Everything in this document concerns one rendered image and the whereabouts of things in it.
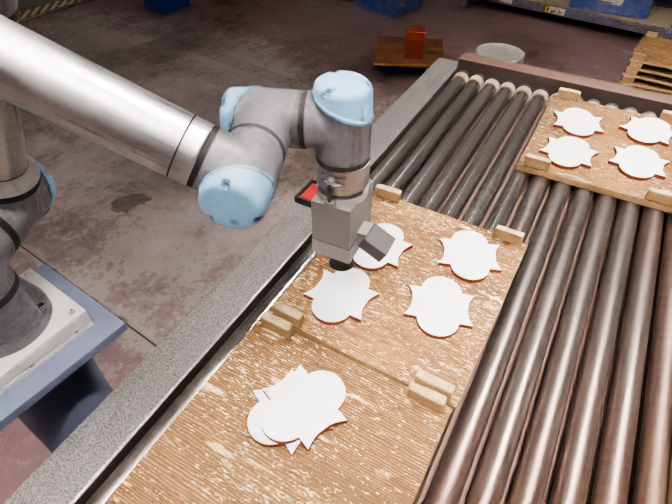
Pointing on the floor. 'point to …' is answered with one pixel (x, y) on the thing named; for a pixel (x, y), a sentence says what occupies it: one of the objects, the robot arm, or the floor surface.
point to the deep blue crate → (390, 6)
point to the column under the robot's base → (64, 375)
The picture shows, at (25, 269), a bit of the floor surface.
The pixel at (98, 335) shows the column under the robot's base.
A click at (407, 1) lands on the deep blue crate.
